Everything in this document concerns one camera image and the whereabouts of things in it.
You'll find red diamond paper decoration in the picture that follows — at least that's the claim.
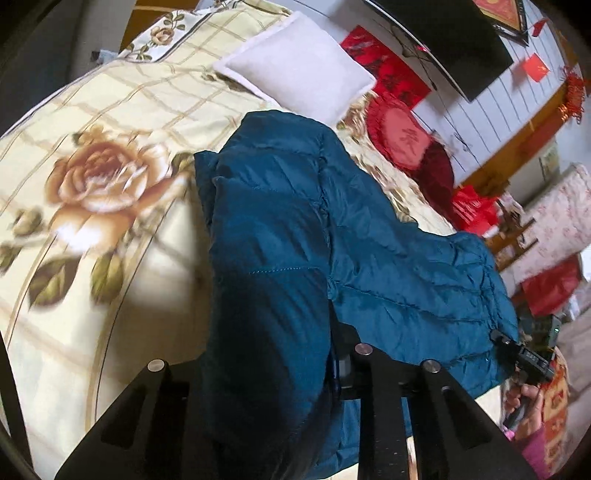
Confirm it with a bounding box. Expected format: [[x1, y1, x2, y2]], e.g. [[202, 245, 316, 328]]
[[523, 53, 550, 83]]

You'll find red hanging decoration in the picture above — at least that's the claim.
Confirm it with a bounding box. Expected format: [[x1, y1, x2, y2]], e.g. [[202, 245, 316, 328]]
[[559, 66, 590, 124]]

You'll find wooden chair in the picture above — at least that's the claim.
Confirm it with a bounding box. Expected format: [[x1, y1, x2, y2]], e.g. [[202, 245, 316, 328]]
[[485, 200, 538, 273]]

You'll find white square pillow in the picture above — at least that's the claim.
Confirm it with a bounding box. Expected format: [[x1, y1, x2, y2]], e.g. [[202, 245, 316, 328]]
[[213, 12, 376, 127]]

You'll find red calligraphy banner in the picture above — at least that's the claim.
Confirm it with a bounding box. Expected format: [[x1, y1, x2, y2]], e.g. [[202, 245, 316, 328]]
[[341, 26, 431, 109]]

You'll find floral cream bedspread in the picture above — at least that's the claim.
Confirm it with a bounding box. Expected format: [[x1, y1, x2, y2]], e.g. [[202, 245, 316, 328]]
[[1, 1, 457, 479]]

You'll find person's right hand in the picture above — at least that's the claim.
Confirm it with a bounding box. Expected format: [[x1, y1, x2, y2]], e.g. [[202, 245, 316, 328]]
[[503, 372, 543, 441]]

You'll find red heart-shaped pillow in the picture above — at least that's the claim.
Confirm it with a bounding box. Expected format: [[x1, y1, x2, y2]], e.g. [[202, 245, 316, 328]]
[[366, 94, 432, 173]]

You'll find dark red velvet cushion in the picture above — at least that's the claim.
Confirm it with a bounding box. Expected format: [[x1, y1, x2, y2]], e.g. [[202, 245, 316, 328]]
[[413, 140, 455, 222]]

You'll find red plastic shopping bag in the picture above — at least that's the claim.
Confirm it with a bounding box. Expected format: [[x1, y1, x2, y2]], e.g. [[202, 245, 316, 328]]
[[451, 185, 499, 236]]

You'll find teal quilted down jacket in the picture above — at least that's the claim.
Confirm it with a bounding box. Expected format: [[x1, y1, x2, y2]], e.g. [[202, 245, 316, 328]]
[[194, 111, 517, 479]]

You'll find black wall television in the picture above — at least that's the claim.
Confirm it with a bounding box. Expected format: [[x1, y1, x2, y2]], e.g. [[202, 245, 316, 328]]
[[368, 0, 513, 102]]

